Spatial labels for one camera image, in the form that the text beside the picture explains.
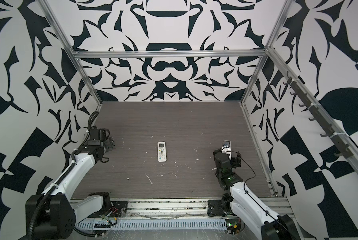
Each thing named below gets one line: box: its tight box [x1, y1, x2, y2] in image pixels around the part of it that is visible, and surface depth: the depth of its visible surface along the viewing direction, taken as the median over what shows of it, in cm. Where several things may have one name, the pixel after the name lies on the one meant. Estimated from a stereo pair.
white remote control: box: [157, 141, 167, 163], surface depth 93 cm
